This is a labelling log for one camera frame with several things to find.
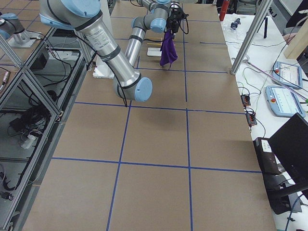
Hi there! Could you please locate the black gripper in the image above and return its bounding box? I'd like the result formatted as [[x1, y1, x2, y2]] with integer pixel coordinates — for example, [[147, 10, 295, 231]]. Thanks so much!
[[167, 9, 183, 39]]

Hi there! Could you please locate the purple towel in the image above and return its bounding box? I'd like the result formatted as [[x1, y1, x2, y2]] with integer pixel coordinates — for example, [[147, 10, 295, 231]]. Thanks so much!
[[160, 30, 178, 69]]

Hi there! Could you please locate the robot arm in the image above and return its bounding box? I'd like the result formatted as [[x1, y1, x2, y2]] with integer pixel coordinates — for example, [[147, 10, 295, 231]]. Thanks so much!
[[39, 0, 171, 102]]

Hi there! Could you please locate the wooden rack bar inner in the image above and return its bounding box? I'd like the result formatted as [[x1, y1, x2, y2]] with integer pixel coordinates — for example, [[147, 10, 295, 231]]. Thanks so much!
[[147, 43, 162, 47]]

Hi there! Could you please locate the white rack base tray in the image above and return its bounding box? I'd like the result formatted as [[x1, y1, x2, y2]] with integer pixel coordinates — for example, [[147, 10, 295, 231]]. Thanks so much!
[[147, 47, 162, 57]]

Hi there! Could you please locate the red cylinder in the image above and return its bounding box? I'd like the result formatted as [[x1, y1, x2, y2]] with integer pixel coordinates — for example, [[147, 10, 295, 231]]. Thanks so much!
[[219, 0, 230, 22]]

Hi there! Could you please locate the folded blue umbrella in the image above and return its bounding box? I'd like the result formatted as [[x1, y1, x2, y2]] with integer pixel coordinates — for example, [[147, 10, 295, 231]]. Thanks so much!
[[231, 18, 241, 30]]

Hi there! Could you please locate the blue teach pendant far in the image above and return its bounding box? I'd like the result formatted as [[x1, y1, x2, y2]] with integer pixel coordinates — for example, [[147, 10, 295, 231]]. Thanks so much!
[[272, 61, 303, 89]]

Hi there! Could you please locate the blue teach pendant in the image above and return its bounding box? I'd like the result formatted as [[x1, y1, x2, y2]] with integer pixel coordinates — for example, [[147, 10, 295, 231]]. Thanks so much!
[[265, 86, 306, 117], [272, 61, 303, 89]]

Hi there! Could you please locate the blue teach pendant near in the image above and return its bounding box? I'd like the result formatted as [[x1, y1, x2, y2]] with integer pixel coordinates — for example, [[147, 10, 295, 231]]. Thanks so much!
[[265, 86, 306, 117]]

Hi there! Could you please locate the black monitor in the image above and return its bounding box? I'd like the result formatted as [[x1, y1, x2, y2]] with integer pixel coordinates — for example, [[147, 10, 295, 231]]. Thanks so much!
[[268, 113, 308, 183]]

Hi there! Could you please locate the black computer box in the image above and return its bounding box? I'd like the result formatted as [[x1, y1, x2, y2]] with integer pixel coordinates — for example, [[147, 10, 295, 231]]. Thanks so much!
[[253, 137, 302, 215]]

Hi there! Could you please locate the aluminium frame post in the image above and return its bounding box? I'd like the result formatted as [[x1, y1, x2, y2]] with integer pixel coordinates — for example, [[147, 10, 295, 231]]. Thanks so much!
[[231, 0, 273, 75]]

